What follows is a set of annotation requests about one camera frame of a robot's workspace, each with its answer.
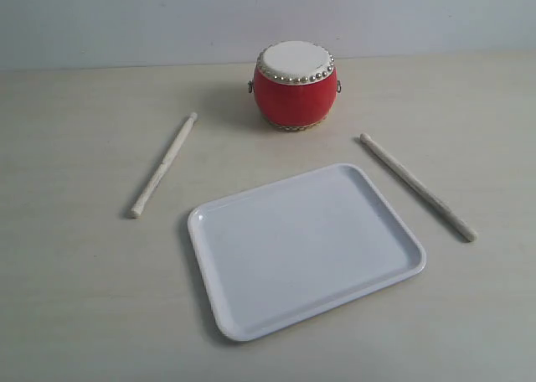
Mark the white wooden drumstick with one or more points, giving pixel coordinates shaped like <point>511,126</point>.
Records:
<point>432,200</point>
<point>139,205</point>

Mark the small red drum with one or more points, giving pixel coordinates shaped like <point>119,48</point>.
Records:
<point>295,84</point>

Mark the white rectangular plastic tray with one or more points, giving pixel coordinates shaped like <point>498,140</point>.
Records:
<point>286,251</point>

